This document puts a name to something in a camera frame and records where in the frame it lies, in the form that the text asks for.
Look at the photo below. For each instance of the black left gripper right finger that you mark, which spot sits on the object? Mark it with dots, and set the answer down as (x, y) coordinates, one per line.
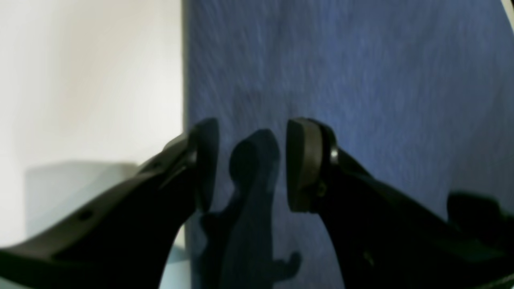
(384, 239)

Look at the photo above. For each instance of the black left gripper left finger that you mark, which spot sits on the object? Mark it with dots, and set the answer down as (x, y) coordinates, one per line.
(122, 238)

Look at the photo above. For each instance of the dark blue t-shirt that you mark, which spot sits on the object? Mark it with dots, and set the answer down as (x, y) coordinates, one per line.
(420, 92)

